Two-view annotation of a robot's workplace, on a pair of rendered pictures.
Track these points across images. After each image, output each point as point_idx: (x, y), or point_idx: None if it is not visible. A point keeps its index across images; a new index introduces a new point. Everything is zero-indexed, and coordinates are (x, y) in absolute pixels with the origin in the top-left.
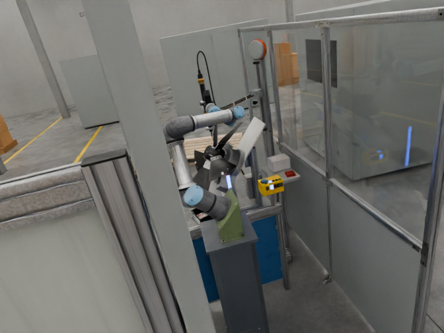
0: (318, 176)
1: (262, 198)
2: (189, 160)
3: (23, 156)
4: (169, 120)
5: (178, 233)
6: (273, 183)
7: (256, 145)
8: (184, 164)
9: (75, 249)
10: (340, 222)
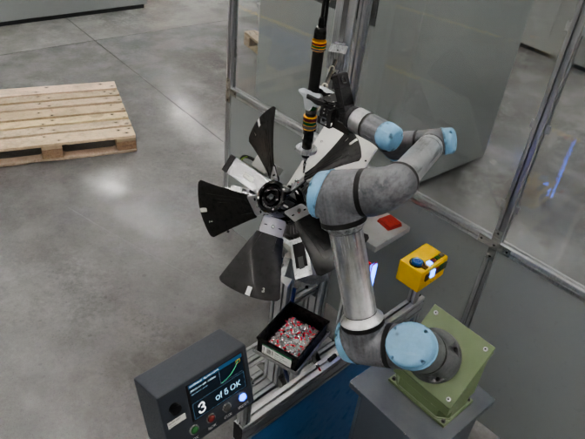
0: (463, 233)
1: (236, 244)
2: (2, 151)
3: None
4: (362, 177)
5: None
6: (436, 265)
7: (234, 138)
8: (369, 272)
9: None
10: (507, 314)
